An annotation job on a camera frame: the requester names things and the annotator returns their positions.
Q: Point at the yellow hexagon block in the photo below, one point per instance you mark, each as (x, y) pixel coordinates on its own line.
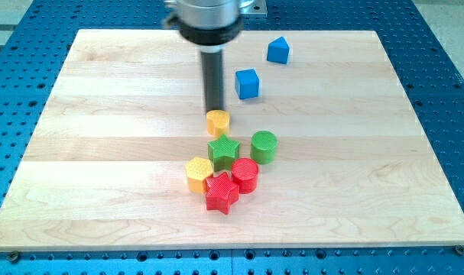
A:
(197, 171)

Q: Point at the blue cube block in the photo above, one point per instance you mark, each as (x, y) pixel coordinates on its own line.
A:
(247, 84)

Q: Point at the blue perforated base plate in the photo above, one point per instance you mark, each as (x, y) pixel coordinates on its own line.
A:
(40, 38)

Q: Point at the yellow heart block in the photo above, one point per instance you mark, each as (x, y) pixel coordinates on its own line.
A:
(217, 123)

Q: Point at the green cylinder block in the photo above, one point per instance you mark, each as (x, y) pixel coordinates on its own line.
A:
(263, 147)

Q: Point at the light wooden board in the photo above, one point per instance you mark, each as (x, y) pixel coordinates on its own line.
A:
(104, 169)

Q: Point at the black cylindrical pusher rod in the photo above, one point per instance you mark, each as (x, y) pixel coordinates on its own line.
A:
(213, 81)

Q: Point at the red star block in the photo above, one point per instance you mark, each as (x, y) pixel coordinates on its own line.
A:
(221, 193)

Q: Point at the green star block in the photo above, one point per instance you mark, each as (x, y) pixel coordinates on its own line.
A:
(223, 152)

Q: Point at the blue triangular prism block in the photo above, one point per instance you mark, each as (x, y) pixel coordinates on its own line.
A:
(278, 51)

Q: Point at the red cylinder block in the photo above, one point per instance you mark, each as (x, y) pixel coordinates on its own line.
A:
(245, 174)

